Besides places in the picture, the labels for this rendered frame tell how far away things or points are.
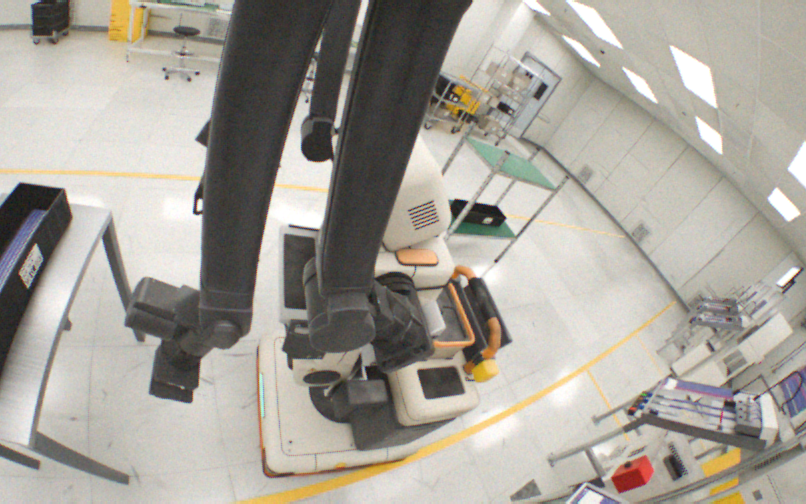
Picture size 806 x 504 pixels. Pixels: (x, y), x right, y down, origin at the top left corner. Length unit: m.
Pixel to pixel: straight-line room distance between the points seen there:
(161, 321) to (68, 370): 1.43
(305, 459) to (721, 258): 9.01
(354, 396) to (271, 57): 0.81
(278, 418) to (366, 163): 1.17
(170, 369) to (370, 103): 0.43
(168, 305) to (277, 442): 0.96
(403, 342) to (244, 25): 0.39
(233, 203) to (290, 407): 1.14
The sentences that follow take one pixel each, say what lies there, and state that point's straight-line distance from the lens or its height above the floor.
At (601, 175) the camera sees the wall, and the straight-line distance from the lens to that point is 10.06.
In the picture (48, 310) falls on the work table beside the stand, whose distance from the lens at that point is 0.98.
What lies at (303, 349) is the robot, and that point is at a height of 0.93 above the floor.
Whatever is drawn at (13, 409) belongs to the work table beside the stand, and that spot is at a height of 0.80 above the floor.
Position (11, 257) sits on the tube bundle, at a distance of 1.07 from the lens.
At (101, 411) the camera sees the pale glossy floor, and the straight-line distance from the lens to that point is 1.70.
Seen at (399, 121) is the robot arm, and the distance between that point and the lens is 0.23.
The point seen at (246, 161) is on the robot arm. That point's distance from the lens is 0.23.
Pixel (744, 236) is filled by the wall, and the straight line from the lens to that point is 9.23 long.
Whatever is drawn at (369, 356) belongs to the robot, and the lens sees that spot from 0.50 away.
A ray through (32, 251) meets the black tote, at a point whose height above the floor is 0.88.
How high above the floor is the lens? 1.54
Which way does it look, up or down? 37 degrees down
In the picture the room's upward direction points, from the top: 33 degrees clockwise
